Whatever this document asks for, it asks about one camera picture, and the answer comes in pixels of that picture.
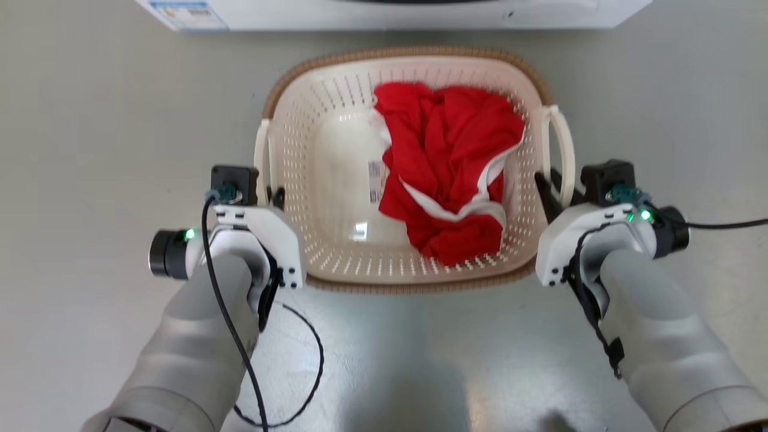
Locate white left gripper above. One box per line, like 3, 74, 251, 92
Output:
213, 187, 307, 289

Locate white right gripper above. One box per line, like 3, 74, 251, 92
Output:
533, 167, 640, 287

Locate cream plastic laundry basket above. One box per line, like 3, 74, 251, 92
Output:
253, 46, 577, 295

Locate white barcode sticker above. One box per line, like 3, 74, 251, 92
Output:
367, 160, 385, 205

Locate red white garment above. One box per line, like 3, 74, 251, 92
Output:
369, 82, 527, 267

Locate blue white energy label sticker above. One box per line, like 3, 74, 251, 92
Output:
147, 0, 230, 32

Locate white washing machine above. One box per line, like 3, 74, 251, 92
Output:
135, 0, 653, 32

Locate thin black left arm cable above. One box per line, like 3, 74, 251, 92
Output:
201, 191, 325, 432

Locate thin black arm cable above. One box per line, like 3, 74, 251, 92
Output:
201, 191, 325, 432
643, 201, 768, 231

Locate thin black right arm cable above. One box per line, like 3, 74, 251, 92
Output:
643, 201, 768, 231

